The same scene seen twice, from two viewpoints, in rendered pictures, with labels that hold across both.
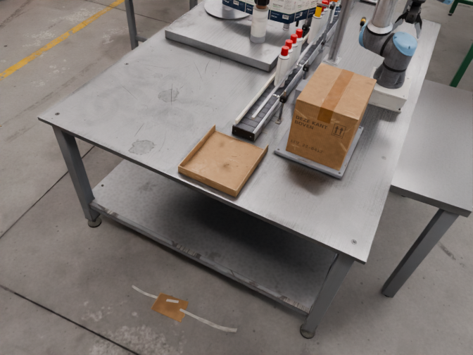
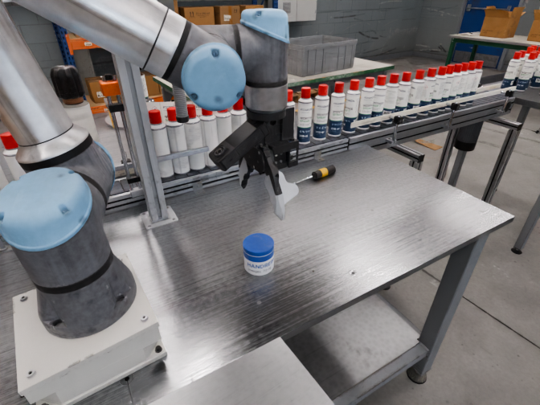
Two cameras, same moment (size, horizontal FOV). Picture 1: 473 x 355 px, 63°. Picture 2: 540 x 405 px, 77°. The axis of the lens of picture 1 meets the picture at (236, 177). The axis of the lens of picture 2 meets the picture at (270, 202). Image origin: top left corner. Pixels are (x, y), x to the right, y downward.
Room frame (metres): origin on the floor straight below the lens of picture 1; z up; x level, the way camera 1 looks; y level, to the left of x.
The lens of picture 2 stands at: (1.60, -1.21, 1.38)
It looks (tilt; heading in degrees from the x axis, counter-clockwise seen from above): 32 degrees down; 37
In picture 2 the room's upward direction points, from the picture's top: straight up
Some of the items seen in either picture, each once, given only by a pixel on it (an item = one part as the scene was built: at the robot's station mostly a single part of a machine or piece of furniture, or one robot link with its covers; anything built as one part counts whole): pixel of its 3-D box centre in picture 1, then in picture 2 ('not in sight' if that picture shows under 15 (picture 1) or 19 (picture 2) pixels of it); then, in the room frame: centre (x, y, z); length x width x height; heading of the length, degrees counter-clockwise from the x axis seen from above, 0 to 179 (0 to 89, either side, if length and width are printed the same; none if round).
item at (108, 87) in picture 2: (323, 21); (122, 137); (2.05, -0.38, 1.05); 0.10 x 0.04 x 0.33; 67
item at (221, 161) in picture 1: (224, 158); not in sight; (1.14, 0.06, 0.85); 0.30 x 0.26 x 0.04; 157
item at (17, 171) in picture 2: (295, 48); (23, 171); (1.84, -0.24, 0.98); 0.05 x 0.05 x 0.20
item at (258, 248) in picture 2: not in sight; (259, 254); (2.06, -0.83, 0.86); 0.07 x 0.07 x 0.07
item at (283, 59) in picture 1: (281, 67); not in sight; (1.66, -0.17, 0.98); 0.05 x 0.05 x 0.20
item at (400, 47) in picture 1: (400, 49); (56, 222); (1.74, -0.71, 1.09); 0.13 x 0.12 x 0.14; 51
